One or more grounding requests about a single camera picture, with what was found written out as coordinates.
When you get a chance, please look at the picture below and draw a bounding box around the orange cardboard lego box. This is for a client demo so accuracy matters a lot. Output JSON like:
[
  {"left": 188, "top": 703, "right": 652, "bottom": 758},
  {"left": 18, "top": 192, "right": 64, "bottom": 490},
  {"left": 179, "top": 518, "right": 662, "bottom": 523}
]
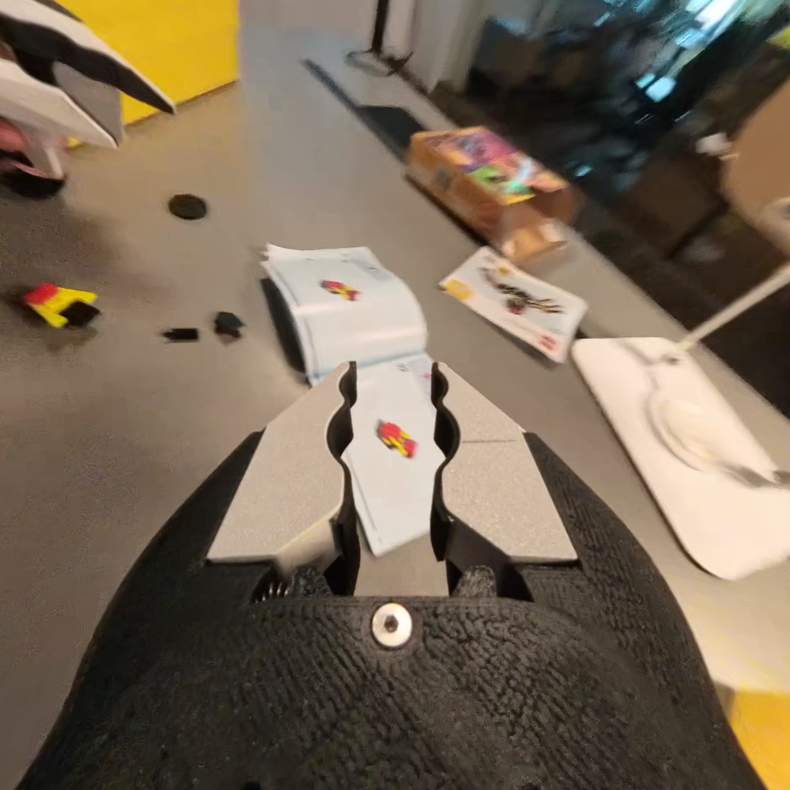
[{"left": 405, "top": 126, "right": 584, "bottom": 263}]

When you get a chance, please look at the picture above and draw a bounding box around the open instruction booklet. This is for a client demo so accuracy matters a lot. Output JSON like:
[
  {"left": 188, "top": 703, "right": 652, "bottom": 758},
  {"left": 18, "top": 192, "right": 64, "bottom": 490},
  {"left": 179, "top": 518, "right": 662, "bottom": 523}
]
[{"left": 258, "top": 244, "right": 446, "bottom": 558}]

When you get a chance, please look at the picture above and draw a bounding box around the red yellow lego model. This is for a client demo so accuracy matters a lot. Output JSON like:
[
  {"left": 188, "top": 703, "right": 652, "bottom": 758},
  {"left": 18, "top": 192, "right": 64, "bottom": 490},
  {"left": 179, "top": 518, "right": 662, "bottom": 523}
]
[{"left": 23, "top": 283, "right": 101, "bottom": 329}]

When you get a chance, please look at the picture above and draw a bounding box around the yellow plastic bin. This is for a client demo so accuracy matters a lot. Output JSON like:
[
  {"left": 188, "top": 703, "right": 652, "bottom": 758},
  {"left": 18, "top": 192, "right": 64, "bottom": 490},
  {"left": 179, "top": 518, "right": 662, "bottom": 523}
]
[{"left": 58, "top": 0, "right": 240, "bottom": 127}]

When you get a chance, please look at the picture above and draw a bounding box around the wooden book stand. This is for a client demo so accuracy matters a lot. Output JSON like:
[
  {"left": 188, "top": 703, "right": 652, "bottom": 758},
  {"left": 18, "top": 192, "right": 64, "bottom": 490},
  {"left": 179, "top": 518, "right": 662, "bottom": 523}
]
[{"left": 571, "top": 262, "right": 790, "bottom": 581}]

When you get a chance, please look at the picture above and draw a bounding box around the white instruction leaflet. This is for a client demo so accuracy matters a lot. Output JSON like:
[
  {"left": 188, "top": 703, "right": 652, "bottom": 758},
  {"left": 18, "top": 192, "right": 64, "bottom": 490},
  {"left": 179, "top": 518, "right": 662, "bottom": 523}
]
[{"left": 438, "top": 247, "right": 589, "bottom": 364}]

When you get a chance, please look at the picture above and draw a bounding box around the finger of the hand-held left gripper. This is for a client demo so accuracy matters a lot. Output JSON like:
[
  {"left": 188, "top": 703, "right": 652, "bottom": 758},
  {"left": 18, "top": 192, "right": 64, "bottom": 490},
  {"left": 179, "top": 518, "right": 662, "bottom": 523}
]
[
  {"left": 0, "top": 58, "right": 125, "bottom": 149},
  {"left": 0, "top": 0, "right": 177, "bottom": 115}
]

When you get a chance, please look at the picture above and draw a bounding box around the black light stand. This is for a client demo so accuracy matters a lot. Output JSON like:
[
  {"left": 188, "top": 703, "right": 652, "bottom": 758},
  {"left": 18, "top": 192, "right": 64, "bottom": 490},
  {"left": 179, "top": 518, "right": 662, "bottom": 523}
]
[{"left": 344, "top": 0, "right": 416, "bottom": 78}]

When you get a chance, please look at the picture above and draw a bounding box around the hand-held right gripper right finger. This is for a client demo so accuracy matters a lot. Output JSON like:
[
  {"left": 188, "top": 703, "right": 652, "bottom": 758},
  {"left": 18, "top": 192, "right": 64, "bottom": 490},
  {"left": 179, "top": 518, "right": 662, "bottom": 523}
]
[{"left": 429, "top": 361, "right": 580, "bottom": 596}]

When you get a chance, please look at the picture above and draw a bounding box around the person's left hand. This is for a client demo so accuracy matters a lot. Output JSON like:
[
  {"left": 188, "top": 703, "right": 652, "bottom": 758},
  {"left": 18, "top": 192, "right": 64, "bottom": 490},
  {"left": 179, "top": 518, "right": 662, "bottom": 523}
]
[{"left": 0, "top": 118, "right": 38, "bottom": 163}]

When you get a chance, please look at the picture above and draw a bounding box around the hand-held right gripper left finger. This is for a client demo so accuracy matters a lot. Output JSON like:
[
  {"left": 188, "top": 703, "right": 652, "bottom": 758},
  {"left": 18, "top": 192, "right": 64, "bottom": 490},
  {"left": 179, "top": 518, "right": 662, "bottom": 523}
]
[{"left": 205, "top": 361, "right": 362, "bottom": 596}]

